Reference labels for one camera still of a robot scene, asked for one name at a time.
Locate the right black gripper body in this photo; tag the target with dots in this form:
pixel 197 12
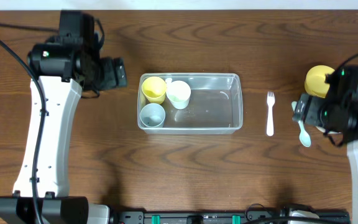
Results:
pixel 301 109

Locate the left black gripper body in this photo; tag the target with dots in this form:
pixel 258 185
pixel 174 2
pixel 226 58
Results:
pixel 119 72

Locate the grey plastic cup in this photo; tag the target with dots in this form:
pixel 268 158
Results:
pixel 153 115

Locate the cream plastic cup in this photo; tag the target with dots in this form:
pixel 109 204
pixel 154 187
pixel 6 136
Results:
pixel 178 93

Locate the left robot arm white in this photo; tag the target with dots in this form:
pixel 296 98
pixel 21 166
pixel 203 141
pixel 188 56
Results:
pixel 61 73

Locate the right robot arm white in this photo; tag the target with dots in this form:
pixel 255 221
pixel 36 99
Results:
pixel 338 116

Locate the clear plastic container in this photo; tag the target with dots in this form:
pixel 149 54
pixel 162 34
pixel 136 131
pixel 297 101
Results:
pixel 215 105

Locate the white plastic bowl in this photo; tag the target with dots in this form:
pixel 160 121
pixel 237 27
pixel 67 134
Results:
pixel 323 130

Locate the yellow plastic bowl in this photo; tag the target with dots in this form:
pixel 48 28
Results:
pixel 315 84

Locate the pale green plastic spoon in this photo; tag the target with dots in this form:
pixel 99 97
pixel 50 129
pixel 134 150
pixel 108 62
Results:
pixel 304 137

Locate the white plastic fork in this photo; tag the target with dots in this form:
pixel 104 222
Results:
pixel 270 104

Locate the yellow plastic cup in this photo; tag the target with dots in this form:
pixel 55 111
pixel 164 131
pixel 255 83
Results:
pixel 154 89

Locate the black mounting rail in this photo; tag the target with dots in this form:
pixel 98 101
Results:
pixel 249 216

